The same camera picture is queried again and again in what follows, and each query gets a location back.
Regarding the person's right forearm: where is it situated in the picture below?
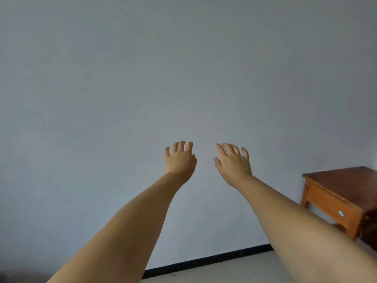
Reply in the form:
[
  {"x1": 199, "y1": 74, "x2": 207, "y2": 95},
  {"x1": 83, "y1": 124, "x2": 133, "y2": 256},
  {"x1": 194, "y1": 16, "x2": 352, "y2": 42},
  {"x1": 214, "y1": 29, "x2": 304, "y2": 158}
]
[{"x1": 236, "y1": 175, "x2": 377, "y2": 283}]

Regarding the wooden table drawer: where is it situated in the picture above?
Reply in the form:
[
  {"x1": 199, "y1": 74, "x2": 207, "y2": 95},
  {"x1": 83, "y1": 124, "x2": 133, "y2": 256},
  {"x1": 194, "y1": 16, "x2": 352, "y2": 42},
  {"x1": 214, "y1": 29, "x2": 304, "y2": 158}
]
[{"x1": 306, "y1": 180, "x2": 363, "y2": 231}]

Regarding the person's left forearm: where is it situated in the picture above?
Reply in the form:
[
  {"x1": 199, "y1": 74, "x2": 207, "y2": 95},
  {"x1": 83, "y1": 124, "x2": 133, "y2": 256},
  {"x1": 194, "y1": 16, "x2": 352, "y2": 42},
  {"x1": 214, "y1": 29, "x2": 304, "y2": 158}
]
[{"x1": 47, "y1": 172, "x2": 185, "y2": 283}]

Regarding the dark furniture piece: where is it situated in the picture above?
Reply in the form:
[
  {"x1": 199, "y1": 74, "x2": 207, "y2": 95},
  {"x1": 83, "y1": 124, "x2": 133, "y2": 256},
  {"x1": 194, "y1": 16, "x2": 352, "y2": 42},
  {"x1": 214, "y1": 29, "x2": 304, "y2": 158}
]
[{"x1": 360, "y1": 208, "x2": 377, "y2": 252}]

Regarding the person's left hand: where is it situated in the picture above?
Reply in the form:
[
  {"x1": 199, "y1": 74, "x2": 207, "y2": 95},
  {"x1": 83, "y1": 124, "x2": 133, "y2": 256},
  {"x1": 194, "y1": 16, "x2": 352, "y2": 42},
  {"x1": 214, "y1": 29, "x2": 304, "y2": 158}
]
[{"x1": 164, "y1": 141, "x2": 197, "y2": 186}]

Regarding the person's right hand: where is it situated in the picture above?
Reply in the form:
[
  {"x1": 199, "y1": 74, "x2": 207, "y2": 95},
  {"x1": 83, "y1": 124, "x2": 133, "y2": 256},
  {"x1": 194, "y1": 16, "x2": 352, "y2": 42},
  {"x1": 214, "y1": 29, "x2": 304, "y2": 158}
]
[{"x1": 213, "y1": 143, "x2": 253, "y2": 189}]

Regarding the black baseboard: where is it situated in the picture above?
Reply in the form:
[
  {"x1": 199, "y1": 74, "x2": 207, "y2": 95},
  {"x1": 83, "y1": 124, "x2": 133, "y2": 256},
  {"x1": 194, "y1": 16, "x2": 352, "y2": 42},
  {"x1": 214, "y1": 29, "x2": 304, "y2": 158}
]
[{"x1": 142, "y1": 244, "x2": 274, "y2": 280}]

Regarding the brown wooden table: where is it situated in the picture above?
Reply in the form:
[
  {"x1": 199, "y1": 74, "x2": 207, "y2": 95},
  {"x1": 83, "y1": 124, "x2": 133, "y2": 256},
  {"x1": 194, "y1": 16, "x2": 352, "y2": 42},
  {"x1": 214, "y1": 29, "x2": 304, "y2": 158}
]
[{"x1": 301, "y1": 166, "x2": 377, "y2": 241}]

